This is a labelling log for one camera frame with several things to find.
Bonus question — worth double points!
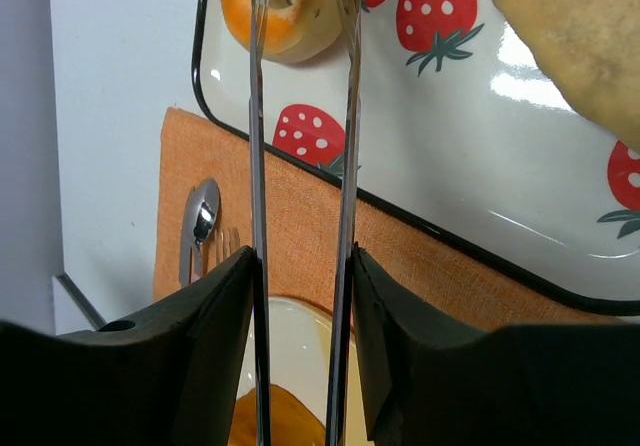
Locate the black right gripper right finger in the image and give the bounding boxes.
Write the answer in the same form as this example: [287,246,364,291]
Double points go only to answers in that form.
[353,249,639,445]

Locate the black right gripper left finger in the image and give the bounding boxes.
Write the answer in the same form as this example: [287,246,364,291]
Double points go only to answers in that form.
[1,247,255,445]

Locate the glazed donut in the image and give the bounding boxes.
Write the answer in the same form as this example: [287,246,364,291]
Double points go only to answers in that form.
[220,0,342,64]

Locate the metal serving tongs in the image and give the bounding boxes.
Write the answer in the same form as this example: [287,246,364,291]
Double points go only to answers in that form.
[249,0,361,445]

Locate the large orange swirl bread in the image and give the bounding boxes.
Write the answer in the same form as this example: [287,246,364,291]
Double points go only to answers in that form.
[228,384,325,446]

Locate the flat oval bread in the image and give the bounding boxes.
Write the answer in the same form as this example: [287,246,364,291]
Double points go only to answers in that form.
[492,0,639,149]

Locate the cream ceramic plate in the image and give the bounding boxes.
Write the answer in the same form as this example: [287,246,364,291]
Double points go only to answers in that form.
[234,294,366,446]

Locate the orange cloth placemat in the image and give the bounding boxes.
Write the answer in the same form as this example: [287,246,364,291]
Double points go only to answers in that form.
[153,108,613,330]

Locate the strawberry pattern tray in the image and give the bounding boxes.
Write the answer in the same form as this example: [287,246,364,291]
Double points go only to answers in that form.
[192,0,639,317]

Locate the pink handled fork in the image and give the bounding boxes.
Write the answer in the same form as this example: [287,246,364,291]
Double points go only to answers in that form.
[201,226,241,276]

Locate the pink handled spoon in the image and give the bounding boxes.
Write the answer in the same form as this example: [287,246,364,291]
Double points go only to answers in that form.
[178,178,220,287]

